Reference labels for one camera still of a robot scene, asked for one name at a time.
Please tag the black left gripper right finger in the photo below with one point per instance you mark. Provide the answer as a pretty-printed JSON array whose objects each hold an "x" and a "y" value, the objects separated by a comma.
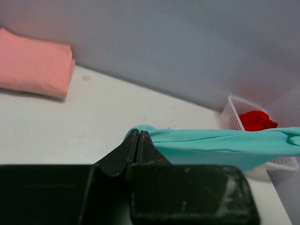
[{"x": 162, "y": 193}]

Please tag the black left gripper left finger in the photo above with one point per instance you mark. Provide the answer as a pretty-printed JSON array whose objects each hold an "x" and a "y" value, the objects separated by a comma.
[{"x": 94, "y": 194}]

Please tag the teal t shirt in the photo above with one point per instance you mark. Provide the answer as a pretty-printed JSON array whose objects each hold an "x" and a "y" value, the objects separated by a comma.
[{"x": 243, "y": 149}]

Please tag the crumpled red t shirt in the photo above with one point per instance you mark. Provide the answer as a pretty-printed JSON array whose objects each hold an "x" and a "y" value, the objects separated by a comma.
[{"x": 256, "y": 121}]

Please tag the clear tape scrap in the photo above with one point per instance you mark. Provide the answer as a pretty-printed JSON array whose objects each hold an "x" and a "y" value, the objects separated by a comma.
[{"x": 86, "y": 77}]

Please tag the folded pink t shirt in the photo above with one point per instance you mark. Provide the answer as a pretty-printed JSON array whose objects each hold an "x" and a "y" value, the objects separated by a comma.
[{"x": 35, "y": 66}]

